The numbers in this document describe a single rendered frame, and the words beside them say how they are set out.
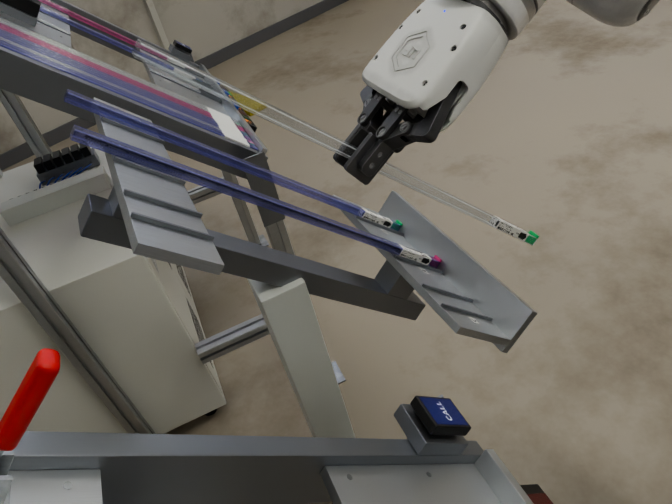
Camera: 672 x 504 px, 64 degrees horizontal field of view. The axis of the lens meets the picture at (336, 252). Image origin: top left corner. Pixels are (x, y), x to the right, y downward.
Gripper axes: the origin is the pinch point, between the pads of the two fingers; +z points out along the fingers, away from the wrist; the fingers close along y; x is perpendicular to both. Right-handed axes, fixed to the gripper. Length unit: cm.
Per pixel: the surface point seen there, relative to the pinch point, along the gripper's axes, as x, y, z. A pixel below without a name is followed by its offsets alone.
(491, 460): 23.0, 17.9, 15.5
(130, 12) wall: 44, -336, 24
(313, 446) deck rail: 3.4, 15.1, 21.0
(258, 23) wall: 122, -361, -23
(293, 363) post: 18.6, -8.0, 27.5
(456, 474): 19.8, 17.7, 18.3
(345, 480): 6.3, 17.6, 21.6
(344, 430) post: 37, -8, 36
